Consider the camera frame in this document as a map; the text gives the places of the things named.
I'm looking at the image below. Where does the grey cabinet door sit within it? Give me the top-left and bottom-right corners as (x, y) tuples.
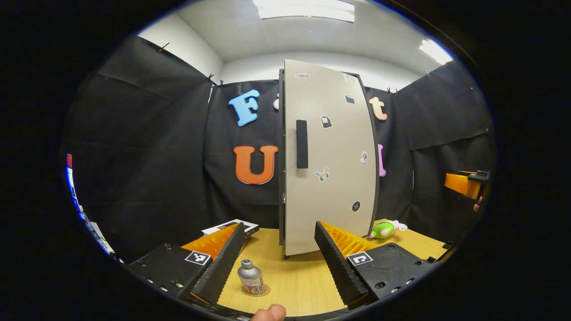
(284, 59), (380, 257)

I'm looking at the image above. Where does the silver bottle red label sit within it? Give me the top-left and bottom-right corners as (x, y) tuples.
(237, 259), (265, 296)

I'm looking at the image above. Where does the pink green plush toy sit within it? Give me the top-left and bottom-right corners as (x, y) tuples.
(369, 219), (408, 239)

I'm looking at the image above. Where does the grey cabinet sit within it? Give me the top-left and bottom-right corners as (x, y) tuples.
(278, 68), (381, 260)

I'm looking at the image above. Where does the round brown coaster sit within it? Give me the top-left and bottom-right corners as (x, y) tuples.
(241, 283), (271, 297)

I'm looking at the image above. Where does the black backdrop cloth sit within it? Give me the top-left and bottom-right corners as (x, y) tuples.
(62, 36), (496, 263)

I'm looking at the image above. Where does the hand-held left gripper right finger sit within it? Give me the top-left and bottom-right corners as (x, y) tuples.
(314, 220), (435, 310)

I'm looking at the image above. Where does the black cabinet door handle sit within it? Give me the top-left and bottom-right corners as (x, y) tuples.
(296, 119), (309, 169)

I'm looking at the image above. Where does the ceiling light panel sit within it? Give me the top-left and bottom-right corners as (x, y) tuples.
(418, 39), (455, 66)
(252, 0), (356, 24)

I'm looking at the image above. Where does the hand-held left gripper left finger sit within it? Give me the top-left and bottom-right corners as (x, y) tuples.
(127, 222), (246, 306)

